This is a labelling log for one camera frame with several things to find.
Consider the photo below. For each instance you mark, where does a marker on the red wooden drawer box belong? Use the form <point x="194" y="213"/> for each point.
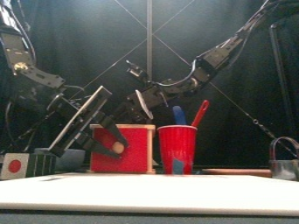
<point x="134" y="151"/>

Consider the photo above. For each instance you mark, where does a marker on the white board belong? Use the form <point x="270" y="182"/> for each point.
<point x="156" y="192"/>

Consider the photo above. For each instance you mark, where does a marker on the wooden board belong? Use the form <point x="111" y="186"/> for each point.
<point x="238" y="172"/>

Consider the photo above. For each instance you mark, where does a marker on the red plastic cup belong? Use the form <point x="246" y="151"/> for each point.
<point x="177" y="148"/>

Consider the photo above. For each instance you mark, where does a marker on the grey vertical frame pole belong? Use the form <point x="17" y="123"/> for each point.
<point x="150" y="35"/>

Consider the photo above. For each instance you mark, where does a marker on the black frame post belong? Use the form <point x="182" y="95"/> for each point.
<point x="281" y="75"/>

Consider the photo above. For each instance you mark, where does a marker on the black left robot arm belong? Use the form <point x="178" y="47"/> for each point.
<point x="30" y="70"/>

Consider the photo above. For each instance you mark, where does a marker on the cube with red dot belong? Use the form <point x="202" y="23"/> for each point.
<point x="22" y="166"/>

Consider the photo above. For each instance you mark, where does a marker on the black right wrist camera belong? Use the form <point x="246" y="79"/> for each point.
<point x="137" y="71"/>

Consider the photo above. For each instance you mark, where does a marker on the grey-blue bowl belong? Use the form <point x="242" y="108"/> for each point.
<point x="73" y="159"/>

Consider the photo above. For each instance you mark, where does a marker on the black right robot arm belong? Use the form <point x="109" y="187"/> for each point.
<point x="218" y="58"/>

